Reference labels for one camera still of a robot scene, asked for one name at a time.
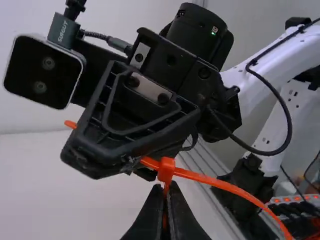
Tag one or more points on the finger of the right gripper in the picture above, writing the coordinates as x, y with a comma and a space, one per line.
170, 150
85, 152

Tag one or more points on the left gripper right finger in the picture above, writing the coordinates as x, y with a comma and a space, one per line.
180, 215

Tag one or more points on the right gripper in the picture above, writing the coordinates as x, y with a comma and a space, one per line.
170, 62

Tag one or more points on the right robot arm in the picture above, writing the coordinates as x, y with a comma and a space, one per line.
275, 55

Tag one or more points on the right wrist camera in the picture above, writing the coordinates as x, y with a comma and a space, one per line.
42, 72

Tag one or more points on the silver rails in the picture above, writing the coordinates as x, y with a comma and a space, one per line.
200, 160

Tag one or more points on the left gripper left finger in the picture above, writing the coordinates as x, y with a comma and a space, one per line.
152, 215

